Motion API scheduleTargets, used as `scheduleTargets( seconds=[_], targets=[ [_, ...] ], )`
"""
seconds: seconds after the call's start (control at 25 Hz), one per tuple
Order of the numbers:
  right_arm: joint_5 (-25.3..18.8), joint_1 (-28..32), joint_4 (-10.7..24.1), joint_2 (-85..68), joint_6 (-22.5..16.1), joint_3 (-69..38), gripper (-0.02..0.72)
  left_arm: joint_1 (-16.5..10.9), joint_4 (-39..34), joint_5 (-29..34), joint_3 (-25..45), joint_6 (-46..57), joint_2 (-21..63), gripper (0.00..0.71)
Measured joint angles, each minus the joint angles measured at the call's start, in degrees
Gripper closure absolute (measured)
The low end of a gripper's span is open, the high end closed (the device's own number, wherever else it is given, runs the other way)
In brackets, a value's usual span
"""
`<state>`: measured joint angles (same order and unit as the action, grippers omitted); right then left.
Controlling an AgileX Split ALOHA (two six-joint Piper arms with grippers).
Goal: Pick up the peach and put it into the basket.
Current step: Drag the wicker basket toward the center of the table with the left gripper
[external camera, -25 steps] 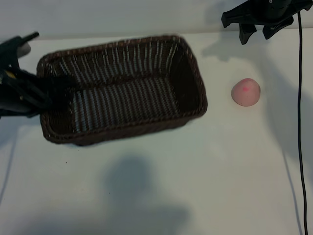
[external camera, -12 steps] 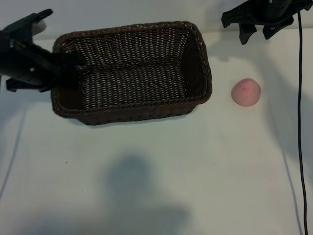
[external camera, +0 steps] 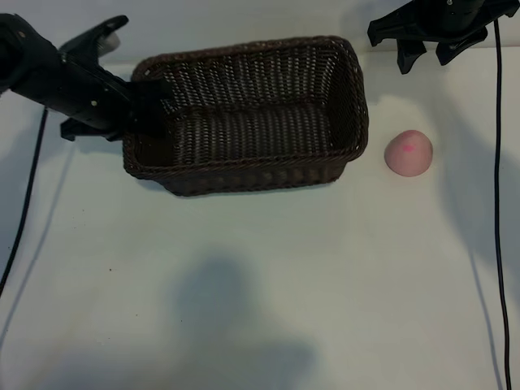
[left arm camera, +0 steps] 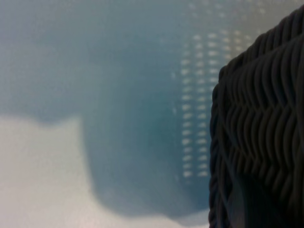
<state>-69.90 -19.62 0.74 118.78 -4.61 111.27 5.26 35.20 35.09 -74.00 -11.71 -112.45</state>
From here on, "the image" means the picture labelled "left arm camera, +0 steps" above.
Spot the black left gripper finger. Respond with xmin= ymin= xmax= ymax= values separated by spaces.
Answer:
xmin=225 ymin=180 xmax=304 ymax=228

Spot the dark brown wicker basket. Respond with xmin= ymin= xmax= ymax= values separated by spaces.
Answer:
xmin=208 ymin=4 xmax=304 ymax=228

